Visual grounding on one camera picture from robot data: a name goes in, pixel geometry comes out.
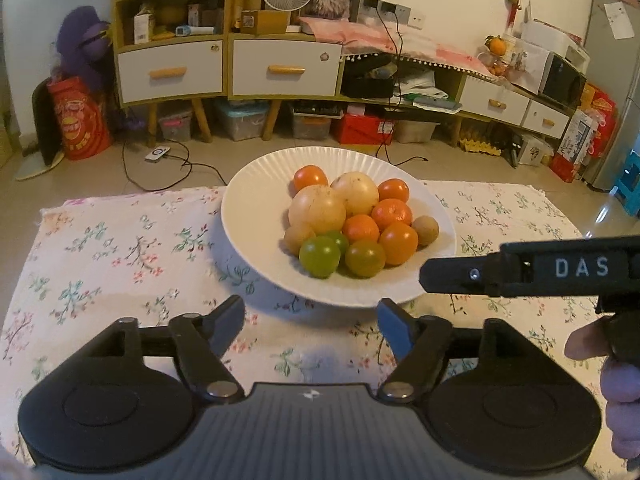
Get white console drawer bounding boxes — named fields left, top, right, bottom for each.
left=522, top=100, right=571, bottom=140
left=460, top=77, right=531, bottom=125

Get red gift bag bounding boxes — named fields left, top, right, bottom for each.
left=550, top=84, right=618, bottom=183

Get purple plush toy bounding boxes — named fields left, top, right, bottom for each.
left=52, top=6, right=118, bottom=96

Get black socket cable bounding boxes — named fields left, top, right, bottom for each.
left=375, top=7, right=428, bottom=167

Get black bag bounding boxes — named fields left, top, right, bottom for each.
left=341, top=55, right=397, bottom=100

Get grey refrigerator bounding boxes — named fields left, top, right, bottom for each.
left=582, top=0, right=640, bottom=192

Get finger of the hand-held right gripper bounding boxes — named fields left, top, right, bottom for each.
left=419, top=253, right=502, bottom=297

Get olive green tangerine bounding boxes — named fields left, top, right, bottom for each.
left=345, top=240, right=387, bottom=279

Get small brown kiwi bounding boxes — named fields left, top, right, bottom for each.
left=411, top=215, right=440, bottom=247
left=283, top=223, right=317, bottom=256

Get pink tasselled cloth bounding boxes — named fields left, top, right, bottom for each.
left=299, top=16, right=496, bottom=81

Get orange fruit decoration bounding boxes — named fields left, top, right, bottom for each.
left=477, top=34, right=512, bottom=80

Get black flat panel on base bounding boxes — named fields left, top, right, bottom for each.
left=14, top=80, right=67, bottom=182

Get small cardboard box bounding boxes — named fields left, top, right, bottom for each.
left=241, top=10, right=291, bottom=36

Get white microwave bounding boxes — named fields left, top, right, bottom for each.
left=541, top=52, right=588, bottom=109

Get yellow egg carton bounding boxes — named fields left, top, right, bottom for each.
left=459, top=136, right=503, bottom=157

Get clear box with teal lid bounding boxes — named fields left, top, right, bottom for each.
left=215, top=100, right=271, bottom=142

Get blue stool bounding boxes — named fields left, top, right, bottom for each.
left=611, top=166, right=640, bottom=218

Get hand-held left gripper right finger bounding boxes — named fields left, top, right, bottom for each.
left=376, top=297, right=568, bottom=404

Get red box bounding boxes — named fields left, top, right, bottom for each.
left=331, top=112, right=387, bottom=145

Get white ribbed plate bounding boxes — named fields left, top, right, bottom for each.
left=221, top=146, right=457, bottom=309

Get wall sockets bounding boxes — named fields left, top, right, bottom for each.
left=362, top=0, right=426, bottom=29

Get red printed bag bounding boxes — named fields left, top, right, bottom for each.
left=46, top=76, right=112, bottom=162

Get orange tangerine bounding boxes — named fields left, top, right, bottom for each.
left=371, top=198, right=414, bottom=232
left=342, top=214, right=381, bottom=244
left=377, top=179, right=410, bottom=203
left=292, top=165, right=329, bottom=193
left=378, top=221, right=419, bottom=266

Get white carton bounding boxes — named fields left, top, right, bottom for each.
left=132, top=4, right=156, bottom=45

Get small clear storage box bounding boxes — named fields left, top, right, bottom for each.
left=158, top=107, right=194, bottom=143

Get person's right hand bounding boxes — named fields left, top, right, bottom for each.
left=565, top=317, right=640, bottom=461

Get black floor cable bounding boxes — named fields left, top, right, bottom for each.
left=122, top=139, right=231, bottom=192

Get wooden shelf cabinet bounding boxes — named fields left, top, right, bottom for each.
left=111, top=0, right=346, bottom=143

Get clear box with black lid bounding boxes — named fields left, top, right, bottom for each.
left=291, top=104, right=333, bottom=140

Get white cabinet drawer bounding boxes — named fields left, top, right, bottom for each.
left=116, top=40, right=224, bottom=106
left=231, top=39, right=342, bottom=98

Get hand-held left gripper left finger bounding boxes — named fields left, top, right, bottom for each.
left=52, top=294, right=247, bottom=404

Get paper sheet on refrigerator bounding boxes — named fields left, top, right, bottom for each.
left=604, top=1, right=636, bottom=41

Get large yellow grapefruit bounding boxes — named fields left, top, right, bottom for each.
left=288, top=185, right=347, bottom=237
left=330, top=171, right=380, bottom=217

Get pile of white papers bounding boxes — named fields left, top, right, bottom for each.
left=394, top=67, right=463, bottom=113

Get small white printed box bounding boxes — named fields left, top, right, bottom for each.
left=517, top=135, right=553, bottom=167

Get low wooden console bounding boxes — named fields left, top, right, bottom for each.
left=340, top=55, right=576, bottom=148

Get floral tablecloth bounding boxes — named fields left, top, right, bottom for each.
left=0, top=180, right=603, bottom=461

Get beige storage box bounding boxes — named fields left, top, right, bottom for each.
left=394, top=120, right=442, bottom=144

